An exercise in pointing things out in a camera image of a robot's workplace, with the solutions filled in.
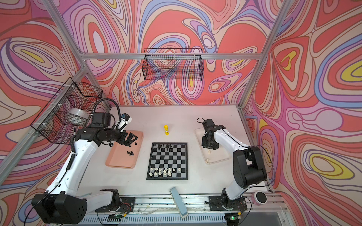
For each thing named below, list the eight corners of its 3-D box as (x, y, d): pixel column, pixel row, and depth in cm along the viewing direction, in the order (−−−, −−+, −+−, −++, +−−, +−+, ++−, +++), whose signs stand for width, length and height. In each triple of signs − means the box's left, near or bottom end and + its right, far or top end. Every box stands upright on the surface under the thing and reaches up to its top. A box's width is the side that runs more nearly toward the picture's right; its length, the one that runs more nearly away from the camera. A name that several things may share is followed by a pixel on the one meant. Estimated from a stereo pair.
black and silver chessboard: (147, 180, 83) (146, 178, 81) (152, 144, 98) (152, 142, 96) (188, 180, 83) (188, 178, 81) (187, 144, 98) (187, 142, 96)
